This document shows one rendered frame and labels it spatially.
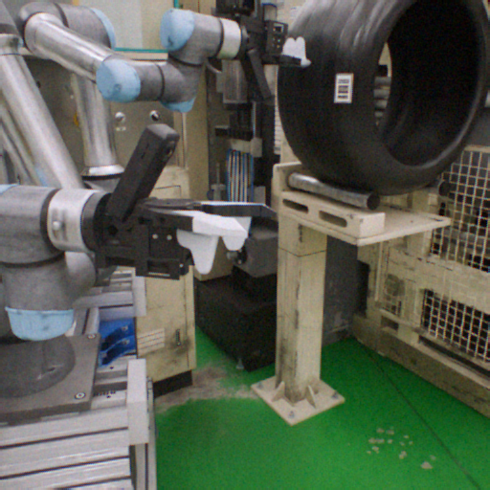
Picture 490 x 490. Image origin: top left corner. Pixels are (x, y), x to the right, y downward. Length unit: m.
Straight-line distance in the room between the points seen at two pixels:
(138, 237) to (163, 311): 1.33
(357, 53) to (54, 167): 0.72
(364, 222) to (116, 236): 0.83
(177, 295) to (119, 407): 0.98
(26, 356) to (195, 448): 1.05
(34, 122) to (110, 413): 0.49
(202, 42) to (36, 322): 0.64
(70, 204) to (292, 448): 1.40
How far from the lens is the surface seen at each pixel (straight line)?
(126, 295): 1.35
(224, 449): 1.82
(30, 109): 0.76
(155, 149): 0.53
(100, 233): 0.58
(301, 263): 1.70
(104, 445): 0.97
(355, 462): 1.81
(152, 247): 0.54
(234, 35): 1.09
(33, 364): 0.89
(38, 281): 0.64
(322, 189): 1.41
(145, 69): 1.02
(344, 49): 1.19
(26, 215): 0.61
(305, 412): 1.95
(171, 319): 1.89
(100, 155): 1.37
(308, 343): 1.87
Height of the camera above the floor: 1.21
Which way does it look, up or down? 19 degrees down
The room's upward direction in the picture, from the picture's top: straight up
